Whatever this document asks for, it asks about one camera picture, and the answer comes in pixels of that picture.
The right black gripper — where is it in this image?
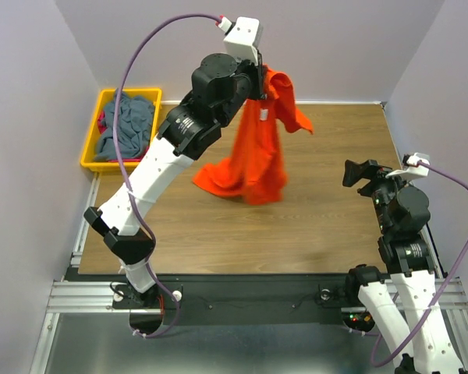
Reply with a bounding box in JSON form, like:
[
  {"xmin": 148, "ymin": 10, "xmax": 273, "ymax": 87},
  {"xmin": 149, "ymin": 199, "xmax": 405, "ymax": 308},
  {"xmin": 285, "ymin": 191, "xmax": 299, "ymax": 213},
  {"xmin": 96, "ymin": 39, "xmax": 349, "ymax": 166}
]
[{"xmin": 343, "ymin": 157, "xmax": 414, "ymax": 233}]

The orange polo shirt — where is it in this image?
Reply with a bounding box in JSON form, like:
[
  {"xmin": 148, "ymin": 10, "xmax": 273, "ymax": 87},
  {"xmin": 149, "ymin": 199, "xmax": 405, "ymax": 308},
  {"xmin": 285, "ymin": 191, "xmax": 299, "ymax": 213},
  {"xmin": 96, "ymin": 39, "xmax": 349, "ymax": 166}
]
[{"xmin": 193, "ymin": 68, "xmax": 314, "ymax": 205}]

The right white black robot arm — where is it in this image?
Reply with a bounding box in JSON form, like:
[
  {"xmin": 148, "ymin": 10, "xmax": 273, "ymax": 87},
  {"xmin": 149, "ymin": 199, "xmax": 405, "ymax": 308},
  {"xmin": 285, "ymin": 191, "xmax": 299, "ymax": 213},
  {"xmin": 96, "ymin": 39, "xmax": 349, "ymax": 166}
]
[{"xmin": 342, "ymin": 153, "xmax": 466, "ymax": 373}]

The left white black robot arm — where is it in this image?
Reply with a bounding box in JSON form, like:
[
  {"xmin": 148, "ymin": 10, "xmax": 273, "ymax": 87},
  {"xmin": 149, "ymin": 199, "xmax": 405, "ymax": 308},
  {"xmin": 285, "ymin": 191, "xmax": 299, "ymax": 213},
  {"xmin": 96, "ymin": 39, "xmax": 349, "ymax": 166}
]
[{"xmin": 84, "ymin": 48, "xmax": 266, "ymax": 307}]

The grey t shirt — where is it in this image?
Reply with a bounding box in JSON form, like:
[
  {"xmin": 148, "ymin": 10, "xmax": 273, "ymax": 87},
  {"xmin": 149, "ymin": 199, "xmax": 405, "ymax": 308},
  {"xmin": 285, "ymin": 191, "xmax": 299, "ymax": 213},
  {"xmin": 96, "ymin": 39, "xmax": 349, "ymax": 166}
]
[{"xmin": 94, "ymin": 92, "xmax": 155, "ymax": 162}]

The yellow plastic bin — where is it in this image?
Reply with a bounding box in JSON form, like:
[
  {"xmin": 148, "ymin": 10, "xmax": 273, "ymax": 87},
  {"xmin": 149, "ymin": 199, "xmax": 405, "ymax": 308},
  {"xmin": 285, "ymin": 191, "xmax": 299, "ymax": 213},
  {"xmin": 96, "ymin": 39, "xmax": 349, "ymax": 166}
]
[{"xmin": 80, "ymin": 87, "xmax": 162, "ymax": 173}]

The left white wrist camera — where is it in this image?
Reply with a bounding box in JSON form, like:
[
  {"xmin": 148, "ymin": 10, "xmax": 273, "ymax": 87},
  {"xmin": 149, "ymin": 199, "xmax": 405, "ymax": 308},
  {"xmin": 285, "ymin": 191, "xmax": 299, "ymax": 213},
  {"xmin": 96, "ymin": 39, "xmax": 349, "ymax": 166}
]
[{"xmin": 216, "ymin": 16, "xmax": 263, "ymax": 65}]

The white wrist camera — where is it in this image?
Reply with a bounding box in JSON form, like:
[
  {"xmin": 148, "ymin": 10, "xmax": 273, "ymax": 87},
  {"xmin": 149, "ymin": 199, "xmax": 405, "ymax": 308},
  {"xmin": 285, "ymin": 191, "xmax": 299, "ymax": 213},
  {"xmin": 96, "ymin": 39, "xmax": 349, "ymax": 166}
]
[
  {"xmin": 386, "ymin": 153, "xmax": 430, "ymax": 182},
  {"xmin": 216, "ymin": 16, "xmax": 263, "ymax": 65}
]

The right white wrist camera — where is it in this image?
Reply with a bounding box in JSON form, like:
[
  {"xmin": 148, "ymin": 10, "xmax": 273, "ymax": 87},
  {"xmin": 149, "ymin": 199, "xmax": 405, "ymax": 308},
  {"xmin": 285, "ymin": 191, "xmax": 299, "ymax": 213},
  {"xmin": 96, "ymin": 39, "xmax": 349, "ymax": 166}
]
[{"xmin": 386, "ymin": 153, "xmax": 430, "ymax": 182}]

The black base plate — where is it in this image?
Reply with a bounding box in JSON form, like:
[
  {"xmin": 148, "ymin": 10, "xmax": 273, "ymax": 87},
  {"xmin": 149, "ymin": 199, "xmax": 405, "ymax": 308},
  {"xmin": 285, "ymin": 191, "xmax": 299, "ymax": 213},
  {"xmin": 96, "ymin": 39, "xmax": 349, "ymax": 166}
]
[{"xmin": 65, "ymin": 273, "xmax": 364, "ymax": 330}]

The left aluminium side rail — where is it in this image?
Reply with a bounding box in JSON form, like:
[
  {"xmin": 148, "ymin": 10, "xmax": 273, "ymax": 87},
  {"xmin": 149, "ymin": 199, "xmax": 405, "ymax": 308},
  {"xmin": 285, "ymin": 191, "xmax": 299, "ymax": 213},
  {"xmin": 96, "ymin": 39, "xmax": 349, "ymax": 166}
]
[{"xmin": 69, "ymin": 172, "xmax": 101, "ymax": 267}]

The aluminium frame rail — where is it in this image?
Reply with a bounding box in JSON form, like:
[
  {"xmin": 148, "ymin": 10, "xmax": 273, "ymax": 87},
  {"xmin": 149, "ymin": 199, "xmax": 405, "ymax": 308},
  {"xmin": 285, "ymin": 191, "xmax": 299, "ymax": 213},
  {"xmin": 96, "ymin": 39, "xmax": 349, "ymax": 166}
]
[{"xmin": 47, "ymin": 280, "xmax": 468, "ymax": 314}]

